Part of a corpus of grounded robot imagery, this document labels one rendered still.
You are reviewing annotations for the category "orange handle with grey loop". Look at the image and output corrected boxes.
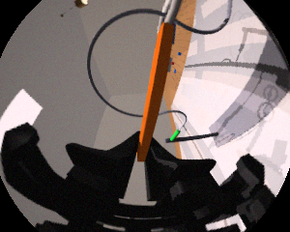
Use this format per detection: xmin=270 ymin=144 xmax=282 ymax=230
xmin=137 ymin=0 xmax=181 ymax=161

